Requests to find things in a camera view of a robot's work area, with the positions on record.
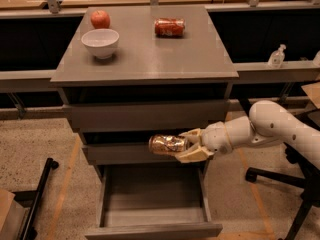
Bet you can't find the black metal stand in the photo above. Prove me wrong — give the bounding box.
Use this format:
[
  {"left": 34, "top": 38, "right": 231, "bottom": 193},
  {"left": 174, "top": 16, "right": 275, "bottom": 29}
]
[{"left": 14, "top": 158, "right": 59, "bottom": 240}]

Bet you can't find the brown cardboard box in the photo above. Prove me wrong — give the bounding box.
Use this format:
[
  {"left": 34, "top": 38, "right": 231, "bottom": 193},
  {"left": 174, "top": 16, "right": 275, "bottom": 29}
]
[{"left": 0, "top": 189, "right": 25, "bottom": 240}]

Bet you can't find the clear sanitizer pump bottle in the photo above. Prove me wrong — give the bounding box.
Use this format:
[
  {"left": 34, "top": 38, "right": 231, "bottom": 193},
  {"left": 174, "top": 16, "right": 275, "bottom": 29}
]
[{"left": 267, "top": 44, "right": 286, "bottom": 68}]

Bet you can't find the grey open bottom drawer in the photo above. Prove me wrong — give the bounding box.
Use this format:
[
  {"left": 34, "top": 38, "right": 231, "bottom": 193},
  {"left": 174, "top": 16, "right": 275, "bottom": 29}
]
[{"left": 85, "top": 162, "right": 222, "bottom": 240}]

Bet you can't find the grey middle drawer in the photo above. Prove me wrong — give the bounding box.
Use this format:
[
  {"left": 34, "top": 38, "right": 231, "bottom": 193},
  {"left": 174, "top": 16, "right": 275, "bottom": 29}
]
[{"left": 82, "top": 142, "right": 177, "bottom": 165}]

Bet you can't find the grey metal rail frame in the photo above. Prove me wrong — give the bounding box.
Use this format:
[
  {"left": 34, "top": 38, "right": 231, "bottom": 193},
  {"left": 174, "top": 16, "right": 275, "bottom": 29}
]
[{"left": 0, "top": 0, "right": 320, "bottom": 118}]

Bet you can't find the white ceramic bowl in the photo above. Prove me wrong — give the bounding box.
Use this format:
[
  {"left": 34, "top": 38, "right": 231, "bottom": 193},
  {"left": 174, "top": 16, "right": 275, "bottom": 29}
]
[{"left": 81, "top": 29, "right": 120, "bottom": 59}]

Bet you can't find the red apple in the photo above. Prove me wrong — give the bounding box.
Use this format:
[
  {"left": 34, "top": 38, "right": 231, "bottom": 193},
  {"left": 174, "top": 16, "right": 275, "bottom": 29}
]
[{"left": 90, "top": 10, "right": 110, "bottom": 29}]

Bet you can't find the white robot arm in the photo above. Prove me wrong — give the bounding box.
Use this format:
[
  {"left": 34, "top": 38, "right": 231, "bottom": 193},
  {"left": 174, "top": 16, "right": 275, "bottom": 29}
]
[{"left": 175, "top": 101, "right": 320, "bottom": 168}]

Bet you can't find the orange brown soda can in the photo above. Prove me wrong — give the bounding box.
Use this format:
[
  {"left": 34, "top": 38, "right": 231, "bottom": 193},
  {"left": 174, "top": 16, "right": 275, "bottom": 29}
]
[{"left": 149, "top": 134, "right": 190, "bottom": 156}]

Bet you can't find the grey drawer cabinet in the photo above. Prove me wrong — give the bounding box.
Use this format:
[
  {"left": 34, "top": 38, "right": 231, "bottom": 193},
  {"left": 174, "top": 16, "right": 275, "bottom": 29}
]
[{"left": 50, "top": 4, "right": 240, "bottom": 180}]

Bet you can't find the grey top drawer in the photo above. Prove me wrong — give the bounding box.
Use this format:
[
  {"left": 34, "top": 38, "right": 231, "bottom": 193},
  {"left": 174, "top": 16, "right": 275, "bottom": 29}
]
[{"left": 63, "top": 100, "right": 228, "bottom": 132}]

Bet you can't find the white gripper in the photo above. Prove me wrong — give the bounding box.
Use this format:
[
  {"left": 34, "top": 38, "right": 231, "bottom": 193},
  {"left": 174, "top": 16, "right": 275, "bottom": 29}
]
[{"left": 175, "top": 122, "right": 233, "bottom": 163}]

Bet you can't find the black office chair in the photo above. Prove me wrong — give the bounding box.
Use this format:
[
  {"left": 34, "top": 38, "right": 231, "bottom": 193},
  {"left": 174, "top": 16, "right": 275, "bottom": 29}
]
[{"left": 245, "top": 111, "right": 320, "bottom": 240}]

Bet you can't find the red soda can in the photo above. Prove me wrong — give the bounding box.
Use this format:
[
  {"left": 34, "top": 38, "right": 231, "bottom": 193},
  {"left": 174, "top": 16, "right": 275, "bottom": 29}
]
[{"left": 154, "top": 18, "right": 185, "bottom": 37}]

